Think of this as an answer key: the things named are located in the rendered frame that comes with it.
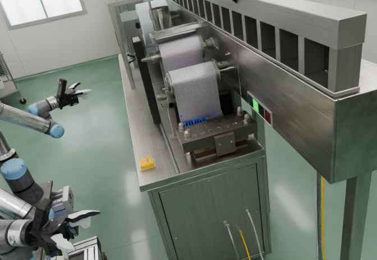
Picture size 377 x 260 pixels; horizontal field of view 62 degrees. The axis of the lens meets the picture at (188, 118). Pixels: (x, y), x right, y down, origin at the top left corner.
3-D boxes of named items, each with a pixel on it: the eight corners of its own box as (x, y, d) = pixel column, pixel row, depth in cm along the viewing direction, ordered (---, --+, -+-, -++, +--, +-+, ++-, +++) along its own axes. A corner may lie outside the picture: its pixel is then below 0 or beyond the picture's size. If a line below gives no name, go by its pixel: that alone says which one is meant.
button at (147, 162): (139, 162, 171) (138, 159, 170) (152, 159, 172) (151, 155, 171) (141, 170, 165) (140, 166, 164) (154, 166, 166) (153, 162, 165)
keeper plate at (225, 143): (216, 154, 164) (214, 136, 159) (234, 149, 165) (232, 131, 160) (218, 156, 162) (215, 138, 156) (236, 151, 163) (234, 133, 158)
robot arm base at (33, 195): (12, 211, 167) (4, 197, 162) (18, 193, 180) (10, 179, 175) (42, 201, 169) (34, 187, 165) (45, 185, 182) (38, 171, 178)
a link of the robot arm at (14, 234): (21, 214, 97) (2, 233, 89) (34, 214, 96) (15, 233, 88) (29, 233, 99) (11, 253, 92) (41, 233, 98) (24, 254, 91)
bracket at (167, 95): (168, 136, 190) (157, 90, 175) (179, 133, 190) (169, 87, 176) (170, 140, 185) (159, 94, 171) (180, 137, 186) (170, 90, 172)
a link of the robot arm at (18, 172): (13, 195, 162) (1, 174, 156) (7, 184, 172) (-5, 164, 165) (36, 182, 169) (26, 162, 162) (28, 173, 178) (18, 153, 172)
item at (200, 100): (180, 121, 174) (173, 91, 165) (220, 110, 177) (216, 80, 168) (180, 122, 173) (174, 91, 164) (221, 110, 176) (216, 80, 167)
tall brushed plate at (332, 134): (162, 22, 370) (157, -5, 355) (185, 17, 373) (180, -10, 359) (324, 187, 100) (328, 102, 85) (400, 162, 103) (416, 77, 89)
